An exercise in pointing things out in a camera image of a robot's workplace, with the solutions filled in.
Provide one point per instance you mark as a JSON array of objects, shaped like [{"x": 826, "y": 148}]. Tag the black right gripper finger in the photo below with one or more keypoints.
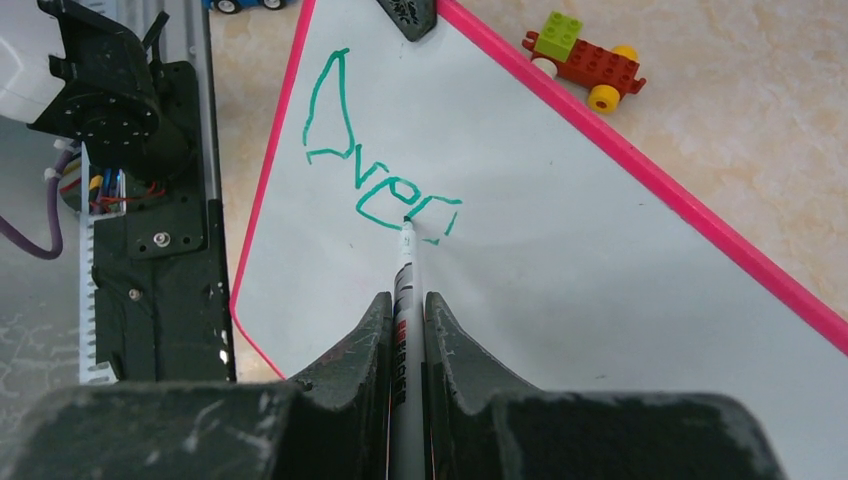
[
  {"x": 413, "y": 18},
  {"x": 329, "y": 421},
  {"x": 489, "y": 423}
]

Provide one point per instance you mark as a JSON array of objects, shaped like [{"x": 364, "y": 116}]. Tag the green capped whiteboard marker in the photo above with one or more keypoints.
[{"x": 407, "y": 433}]

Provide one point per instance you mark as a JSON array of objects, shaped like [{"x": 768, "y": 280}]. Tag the pink framed whiteboard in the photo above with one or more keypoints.
[{"x": 560, "y": 247}]

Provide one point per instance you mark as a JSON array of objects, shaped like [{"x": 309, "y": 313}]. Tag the blue toy car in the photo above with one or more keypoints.
[{"x": 232, "y": 7}]

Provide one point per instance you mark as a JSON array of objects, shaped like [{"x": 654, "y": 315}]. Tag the red yellow green toy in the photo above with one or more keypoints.
[{"x": 608, "y": 75}]

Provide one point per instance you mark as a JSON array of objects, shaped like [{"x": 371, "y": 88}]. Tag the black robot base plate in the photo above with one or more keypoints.
[{"x": 161, "y": 303}]

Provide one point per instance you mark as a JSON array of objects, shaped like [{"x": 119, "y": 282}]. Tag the white slotted cable duct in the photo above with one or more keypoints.
[{"x": 91, "y": 371}]

